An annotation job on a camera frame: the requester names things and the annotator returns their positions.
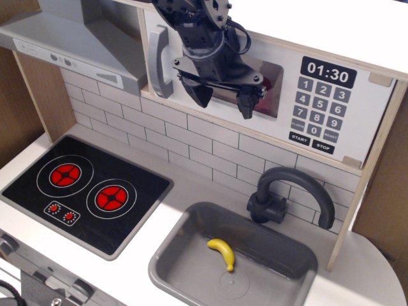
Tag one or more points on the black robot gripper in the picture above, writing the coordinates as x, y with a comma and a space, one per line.
212, 58

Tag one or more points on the white toy microwave door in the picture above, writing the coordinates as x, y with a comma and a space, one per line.
321, 105

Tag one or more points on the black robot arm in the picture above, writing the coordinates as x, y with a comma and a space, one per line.
215, 11

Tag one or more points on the wooden microwave cabinet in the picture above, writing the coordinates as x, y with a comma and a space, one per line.
340, 30

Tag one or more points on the red toy pepper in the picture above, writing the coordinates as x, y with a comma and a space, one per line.
267, 96

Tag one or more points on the dark grey toy faucet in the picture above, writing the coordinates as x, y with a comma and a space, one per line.
280, 186

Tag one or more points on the grey range hood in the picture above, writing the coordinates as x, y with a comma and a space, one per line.
75, 35

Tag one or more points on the yellow toy banana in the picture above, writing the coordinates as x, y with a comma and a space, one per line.
226, 251

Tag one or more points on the black toy stovetop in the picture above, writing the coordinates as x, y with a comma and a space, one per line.
94, 198

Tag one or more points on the grey toy sink basin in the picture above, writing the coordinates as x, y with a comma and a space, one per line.
270, 268

